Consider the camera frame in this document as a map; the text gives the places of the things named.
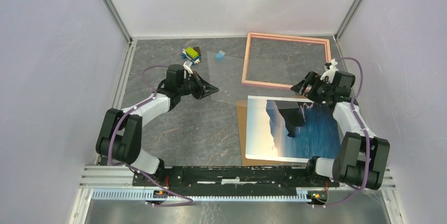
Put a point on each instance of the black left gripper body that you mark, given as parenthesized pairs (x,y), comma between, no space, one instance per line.
(191,86)

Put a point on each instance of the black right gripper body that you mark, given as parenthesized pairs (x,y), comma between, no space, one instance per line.
(320,89)

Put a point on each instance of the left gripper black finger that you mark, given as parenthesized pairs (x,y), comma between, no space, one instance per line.
(207,92)
(206,86)

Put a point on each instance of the clear plastic sheet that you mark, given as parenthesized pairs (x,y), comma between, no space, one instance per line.
(226,75)

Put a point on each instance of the brown cardboard backing board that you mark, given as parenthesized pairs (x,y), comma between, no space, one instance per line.
(241,135)

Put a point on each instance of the mountain landscape photo print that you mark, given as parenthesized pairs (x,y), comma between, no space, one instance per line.
(321,129)

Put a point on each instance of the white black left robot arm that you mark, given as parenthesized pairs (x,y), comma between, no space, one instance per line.
(120,136)

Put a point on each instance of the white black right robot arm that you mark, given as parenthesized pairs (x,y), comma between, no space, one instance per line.
(362,157)

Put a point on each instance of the blue grey toy block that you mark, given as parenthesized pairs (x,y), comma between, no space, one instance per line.
(220,56)

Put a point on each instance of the blue green toy car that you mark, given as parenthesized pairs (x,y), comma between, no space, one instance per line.
(191,55)

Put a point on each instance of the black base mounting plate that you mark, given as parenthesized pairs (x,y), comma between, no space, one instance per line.
(282,180)

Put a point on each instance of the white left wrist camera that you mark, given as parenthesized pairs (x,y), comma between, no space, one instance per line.
(188,66)

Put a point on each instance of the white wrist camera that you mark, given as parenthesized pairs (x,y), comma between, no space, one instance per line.
(188,66)
(331,69)

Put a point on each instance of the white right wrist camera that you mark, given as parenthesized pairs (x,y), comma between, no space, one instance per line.
(331,69)

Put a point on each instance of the pink wooden picture frame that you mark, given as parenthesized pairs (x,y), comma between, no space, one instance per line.
(278,37)

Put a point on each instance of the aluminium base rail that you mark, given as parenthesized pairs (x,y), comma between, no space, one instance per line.
(121,183)

